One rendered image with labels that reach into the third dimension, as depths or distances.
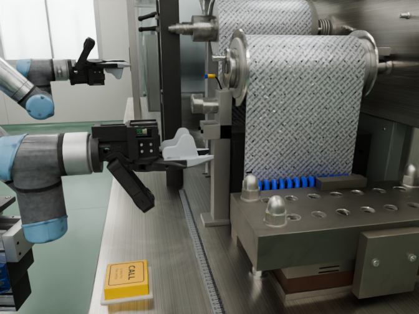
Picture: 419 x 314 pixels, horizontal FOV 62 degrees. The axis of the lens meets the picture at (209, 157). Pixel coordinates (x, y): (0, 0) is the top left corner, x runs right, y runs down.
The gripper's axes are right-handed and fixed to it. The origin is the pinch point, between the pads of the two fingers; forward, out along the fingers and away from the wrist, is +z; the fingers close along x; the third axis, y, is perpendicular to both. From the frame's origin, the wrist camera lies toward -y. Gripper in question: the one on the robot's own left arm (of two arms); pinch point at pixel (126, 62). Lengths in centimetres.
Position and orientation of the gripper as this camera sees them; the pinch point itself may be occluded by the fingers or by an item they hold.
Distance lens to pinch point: 133.9
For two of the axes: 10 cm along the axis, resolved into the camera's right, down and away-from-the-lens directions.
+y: -0.6, 9.1, 4.2
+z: 9.1, -1.2, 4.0
